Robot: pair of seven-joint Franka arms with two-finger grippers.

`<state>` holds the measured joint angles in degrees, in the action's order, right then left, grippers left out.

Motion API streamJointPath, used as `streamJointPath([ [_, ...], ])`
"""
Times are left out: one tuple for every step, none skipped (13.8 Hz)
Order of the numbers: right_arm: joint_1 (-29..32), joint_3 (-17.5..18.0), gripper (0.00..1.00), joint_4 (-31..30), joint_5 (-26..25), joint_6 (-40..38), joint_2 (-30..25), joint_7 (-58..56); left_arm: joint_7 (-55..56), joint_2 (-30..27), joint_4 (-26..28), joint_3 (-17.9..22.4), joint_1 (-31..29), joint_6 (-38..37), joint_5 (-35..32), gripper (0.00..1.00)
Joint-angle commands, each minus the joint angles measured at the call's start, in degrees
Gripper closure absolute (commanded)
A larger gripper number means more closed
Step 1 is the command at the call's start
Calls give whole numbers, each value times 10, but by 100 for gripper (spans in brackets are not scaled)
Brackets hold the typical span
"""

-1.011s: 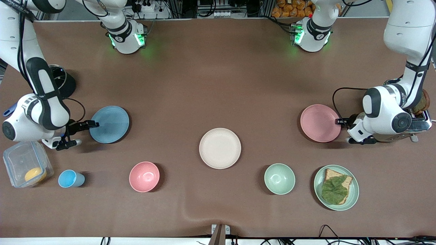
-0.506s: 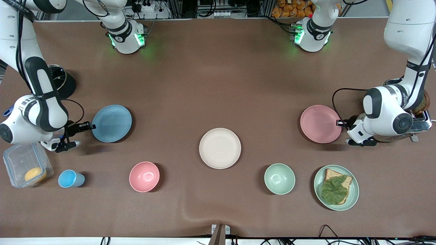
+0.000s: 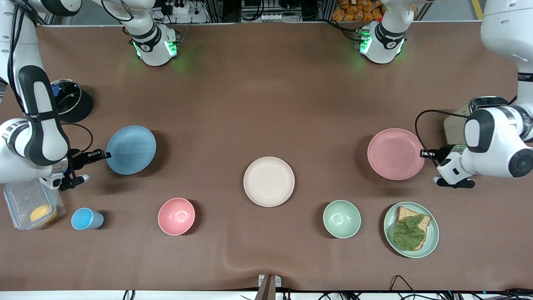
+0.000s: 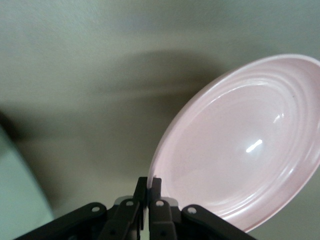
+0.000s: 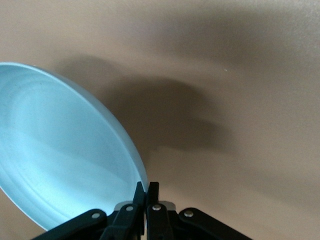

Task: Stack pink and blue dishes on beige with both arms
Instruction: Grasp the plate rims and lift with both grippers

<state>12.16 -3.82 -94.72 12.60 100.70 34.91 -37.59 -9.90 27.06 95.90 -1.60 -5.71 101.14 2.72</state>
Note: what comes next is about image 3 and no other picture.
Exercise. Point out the blue plate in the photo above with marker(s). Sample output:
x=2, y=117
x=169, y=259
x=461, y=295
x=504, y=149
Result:
x=131, y=150

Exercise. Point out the pink bowl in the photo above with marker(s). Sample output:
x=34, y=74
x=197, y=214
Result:
x=176, y=216

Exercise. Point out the green bowl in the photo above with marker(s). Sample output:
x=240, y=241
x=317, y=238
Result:
x=342, y=219

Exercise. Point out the orange round food piece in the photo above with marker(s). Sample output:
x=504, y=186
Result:
x=43, y=213

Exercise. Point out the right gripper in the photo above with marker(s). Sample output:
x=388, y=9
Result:
x=78, y=158

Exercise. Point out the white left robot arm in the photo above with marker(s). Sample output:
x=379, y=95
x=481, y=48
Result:
x=504, y=25

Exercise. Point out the glass lid blue knob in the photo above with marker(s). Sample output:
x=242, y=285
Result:
x=68, y=98

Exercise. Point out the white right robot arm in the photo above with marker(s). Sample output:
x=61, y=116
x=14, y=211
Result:
x=41, y=137

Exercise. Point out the blue cup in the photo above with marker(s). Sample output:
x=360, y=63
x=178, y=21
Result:
x=85, y=218

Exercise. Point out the white power strip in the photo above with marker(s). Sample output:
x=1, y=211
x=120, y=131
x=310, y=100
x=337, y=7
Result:
x=179, y=8

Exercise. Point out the clear plastic container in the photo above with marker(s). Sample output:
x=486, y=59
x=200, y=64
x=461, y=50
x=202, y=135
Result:
x=21, y=206

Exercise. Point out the silver toaster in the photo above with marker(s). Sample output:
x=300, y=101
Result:
x=456, y=127

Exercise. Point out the green lettuce leaf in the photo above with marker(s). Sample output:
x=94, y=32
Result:
x=409, y=235

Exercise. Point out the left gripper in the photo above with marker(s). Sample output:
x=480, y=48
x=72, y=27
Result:
x=441, y=153

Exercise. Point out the brown table cloth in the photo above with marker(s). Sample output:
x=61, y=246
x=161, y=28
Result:
x=266, y=104

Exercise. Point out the brown bread slice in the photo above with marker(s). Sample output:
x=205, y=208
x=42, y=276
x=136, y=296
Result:
x=406, y=212

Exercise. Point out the beige plate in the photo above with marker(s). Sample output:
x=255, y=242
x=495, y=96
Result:
x=269, y=181

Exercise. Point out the metal table bracket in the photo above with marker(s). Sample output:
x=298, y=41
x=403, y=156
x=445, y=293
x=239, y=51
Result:
x=269, y=285

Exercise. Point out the bag of orange snacks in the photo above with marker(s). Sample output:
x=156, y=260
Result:
x=358, y=10

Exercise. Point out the pink plate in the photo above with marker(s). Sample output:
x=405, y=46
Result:
x=394, y=154

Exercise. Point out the green plate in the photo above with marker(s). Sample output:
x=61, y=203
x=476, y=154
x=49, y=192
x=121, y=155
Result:
x=433, y=233

